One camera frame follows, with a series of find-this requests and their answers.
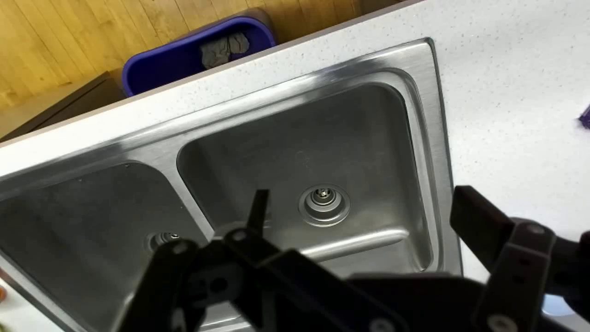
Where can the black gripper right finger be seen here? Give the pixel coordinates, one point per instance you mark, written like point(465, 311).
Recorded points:
point(526, 261)

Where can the purple protein bar wrapper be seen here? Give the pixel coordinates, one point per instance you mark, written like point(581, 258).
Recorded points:
point(585, 119)

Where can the stainless steel double sink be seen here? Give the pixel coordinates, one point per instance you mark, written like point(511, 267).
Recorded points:
point(354, 160)

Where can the blue plastic bin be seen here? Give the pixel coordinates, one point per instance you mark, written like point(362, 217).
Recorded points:
point(200, 51)

